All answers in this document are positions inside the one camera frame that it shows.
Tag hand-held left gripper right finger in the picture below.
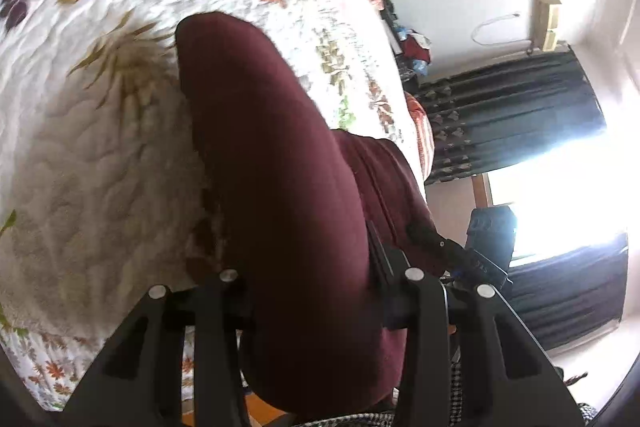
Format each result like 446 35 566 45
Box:
367 223 586 427

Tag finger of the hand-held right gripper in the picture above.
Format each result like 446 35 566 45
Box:
407 224 476 280

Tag bright window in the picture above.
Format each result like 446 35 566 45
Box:
472 127 640 269

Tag wooden wall shelf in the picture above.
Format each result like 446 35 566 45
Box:
531 0 563 54

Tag floral quilted bedspread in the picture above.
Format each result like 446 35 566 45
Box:
0 0 427 413

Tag pile of clothes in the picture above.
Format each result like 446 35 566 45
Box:
380 0 433 84

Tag checked clothing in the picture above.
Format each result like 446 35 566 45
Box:
300 347 601 427

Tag maroon pants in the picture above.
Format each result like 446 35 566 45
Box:
175 11 453 418

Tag dark patterned curtain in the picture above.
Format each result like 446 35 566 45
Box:
415 44 608 188
505 232 631 353

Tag white wall cable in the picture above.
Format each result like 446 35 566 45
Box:
472 12 523 48

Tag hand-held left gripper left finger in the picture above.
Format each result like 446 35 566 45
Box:
62 271 252 427

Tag orange striped bedsheet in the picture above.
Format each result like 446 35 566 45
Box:
405 93 439 186

